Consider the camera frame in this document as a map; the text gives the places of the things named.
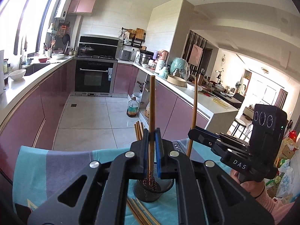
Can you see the pink kettle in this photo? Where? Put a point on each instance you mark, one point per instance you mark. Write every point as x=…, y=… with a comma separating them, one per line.
x=163, y=58

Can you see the white plastic bag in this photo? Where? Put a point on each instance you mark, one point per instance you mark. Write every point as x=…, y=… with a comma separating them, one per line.
x=285, y=182

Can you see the wooden cutting board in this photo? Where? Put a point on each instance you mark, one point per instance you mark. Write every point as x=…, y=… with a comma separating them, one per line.
x=139, y=33

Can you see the black built-in oven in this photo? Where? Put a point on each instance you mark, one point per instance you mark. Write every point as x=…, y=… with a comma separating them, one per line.
x=93, y=79

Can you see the black range hood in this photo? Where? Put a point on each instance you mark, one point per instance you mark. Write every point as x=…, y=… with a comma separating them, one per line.
x=105, y=43

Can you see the bundle of wooden chopsticks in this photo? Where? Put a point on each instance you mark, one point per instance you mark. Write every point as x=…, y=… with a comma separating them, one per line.
x=138, y=212

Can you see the pink base cabinets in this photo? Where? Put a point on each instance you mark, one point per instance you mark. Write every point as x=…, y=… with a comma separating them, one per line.
x=173, y=112
x=46, y=98

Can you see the white water heater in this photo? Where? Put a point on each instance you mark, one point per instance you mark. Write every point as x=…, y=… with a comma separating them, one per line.
x=62, y=6

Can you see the steel pot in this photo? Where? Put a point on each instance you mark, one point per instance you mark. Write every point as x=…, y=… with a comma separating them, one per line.
x=145, y=59

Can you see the single wooden chopstick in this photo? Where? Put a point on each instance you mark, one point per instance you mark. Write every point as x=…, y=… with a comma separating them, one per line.
x=194, y=103
x=152, y=103

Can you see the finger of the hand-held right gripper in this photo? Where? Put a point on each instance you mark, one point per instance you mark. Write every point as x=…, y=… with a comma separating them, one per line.
x=211, y=132
x=201, y=137

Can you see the person's right forearm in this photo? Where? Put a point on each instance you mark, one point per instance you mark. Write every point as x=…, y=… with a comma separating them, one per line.
x=274, y=208

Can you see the black mesh holder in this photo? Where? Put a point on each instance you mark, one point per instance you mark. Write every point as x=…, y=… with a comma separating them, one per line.
x=143, y=195

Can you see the grey rice cooker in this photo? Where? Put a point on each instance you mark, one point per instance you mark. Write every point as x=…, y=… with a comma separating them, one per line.
x=124, y=55

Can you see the black wall rack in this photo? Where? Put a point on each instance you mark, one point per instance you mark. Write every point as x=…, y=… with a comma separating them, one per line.
x=132, y=42

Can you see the pot with glass lid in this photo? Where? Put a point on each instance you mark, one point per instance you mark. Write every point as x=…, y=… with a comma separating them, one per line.
x=86, y=49

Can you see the round wooden steamer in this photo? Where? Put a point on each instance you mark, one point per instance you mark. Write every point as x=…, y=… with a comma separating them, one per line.
x=176, y=80

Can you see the pink bowl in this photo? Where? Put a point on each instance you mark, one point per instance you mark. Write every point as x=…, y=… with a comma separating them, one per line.
x=43, y=60

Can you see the steel sink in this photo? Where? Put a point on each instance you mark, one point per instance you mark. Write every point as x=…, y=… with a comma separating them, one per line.
x=35, y=69

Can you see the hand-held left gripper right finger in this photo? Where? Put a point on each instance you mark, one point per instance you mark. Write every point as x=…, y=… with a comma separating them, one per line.
x=159, y=154

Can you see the teal and grey tablecloth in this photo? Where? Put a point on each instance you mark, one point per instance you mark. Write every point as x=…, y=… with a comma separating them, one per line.
x=58, y=168

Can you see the large white bowl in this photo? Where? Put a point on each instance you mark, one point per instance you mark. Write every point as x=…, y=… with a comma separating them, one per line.
x=17, y=75

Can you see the pink painting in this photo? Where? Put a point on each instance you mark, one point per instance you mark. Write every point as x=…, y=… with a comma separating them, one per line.
x=195, y=54

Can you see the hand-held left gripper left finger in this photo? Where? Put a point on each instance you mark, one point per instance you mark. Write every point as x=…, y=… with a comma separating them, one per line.
x=147, y=154

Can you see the hanging frying pan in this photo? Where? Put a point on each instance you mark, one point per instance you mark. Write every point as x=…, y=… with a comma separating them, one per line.
x=66, y=39

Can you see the striped wall panel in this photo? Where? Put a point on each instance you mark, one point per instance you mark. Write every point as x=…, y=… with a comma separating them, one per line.
x=187, y=39

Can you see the kitchen window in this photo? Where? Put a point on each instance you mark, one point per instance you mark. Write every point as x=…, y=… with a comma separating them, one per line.
x=35, y=9

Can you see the oil bottle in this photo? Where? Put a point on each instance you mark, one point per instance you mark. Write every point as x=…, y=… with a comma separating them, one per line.
x=132, y=109

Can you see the person's right hand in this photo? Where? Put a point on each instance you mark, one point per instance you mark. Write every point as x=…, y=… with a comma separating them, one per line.
x=252, y=188

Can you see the small white bowl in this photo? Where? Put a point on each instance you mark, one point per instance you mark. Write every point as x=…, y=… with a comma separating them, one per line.
x=58, y=56

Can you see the bowl in plastic bag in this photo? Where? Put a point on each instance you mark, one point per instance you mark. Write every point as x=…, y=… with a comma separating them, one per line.
x=191, y=87

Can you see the pink wall cabinet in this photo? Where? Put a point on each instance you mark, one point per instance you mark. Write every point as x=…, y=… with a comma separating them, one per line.
x=82, y=1

